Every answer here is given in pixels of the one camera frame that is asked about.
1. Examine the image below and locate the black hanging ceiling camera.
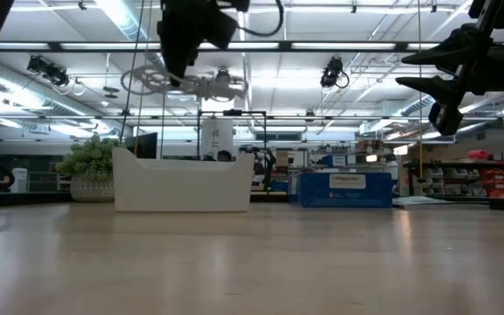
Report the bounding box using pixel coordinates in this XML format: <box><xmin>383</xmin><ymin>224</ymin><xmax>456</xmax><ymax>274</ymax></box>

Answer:
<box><xmin>319</xmin><ymin>55</ymin><xmax>350</xmax><ymax>90</ymax></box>
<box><xmin>25</xmin><ymin>53</ymin><xmax>72</xmax><ymax>88</ymax></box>

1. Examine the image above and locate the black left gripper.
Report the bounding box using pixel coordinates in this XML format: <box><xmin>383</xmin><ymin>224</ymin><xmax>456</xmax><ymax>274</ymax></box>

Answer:
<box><xmin>157</xmin><ymin>0</ymin><xmax>251</xmax><ymax>88</ymax></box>

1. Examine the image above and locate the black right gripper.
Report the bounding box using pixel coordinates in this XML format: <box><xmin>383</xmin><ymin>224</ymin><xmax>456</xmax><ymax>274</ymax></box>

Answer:
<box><xmin>395</xmin><ymin>0</ymin><xmax>504</xmax><ymax>137</ymax></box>

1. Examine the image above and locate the shelf with red bins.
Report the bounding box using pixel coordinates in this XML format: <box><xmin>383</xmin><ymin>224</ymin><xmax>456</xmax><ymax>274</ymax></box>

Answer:
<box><xmin>402</xmin><ymin>148</ymin><xmax>504</xmax><ymax>200</ymax></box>

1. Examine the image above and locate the black computer monitor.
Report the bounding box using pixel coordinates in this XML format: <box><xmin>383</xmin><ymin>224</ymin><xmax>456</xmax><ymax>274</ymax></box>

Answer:
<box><xmin>124</xmin><ymin>131</ymin><xmax>158</xmax><ymax>160</ymax></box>

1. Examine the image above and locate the white plastic bin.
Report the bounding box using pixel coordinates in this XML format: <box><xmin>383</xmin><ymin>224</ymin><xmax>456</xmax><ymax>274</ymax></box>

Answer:
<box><xmin>111</xmin><ymin>147</ymin><xmax>256</xmax><ymax>214</ymax></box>

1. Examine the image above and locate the black background rig frame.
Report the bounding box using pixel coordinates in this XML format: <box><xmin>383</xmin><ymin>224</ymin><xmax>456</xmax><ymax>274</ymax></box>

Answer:
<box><xmin>196</xmin><ymin>108</ymin><xmax>269</xmax><ymax>193</ymax></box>

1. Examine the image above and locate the black left gripper cable loop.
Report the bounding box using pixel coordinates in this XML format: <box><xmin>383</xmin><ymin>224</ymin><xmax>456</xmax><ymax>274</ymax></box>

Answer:
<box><xmin>237</xmin><ymin>0</ymin><xmax>285</xmax><ymax>38</ymax></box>

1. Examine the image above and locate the black aluminium table frame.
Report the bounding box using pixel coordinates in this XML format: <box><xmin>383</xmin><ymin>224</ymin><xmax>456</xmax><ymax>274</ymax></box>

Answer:
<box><xmin>0</xmin><ymin>188</ymin><xmax>504</xmax><ymax>214</ymax></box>

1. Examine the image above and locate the blue game controller box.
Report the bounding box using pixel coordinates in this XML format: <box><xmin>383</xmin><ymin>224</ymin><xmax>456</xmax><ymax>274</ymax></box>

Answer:
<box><xmin>297</xmin><ymin>171</ymin><xmax>395</xmax><ymax>209</ymax></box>

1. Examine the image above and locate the white USB-C cable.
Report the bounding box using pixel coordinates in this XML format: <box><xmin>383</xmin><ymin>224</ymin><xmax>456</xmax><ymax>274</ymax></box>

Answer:
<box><xmin>120</xmin><ymin>64</ymin><xmax>249</xmax><ymax>103</ymax></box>

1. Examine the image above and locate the small green potted plant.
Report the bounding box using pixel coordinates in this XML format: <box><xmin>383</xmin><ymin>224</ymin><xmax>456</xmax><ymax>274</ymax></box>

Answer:
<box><xmin>55</xmin><ymin>134</ymin><xmax>125</xmax><ymax>203</ymax></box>

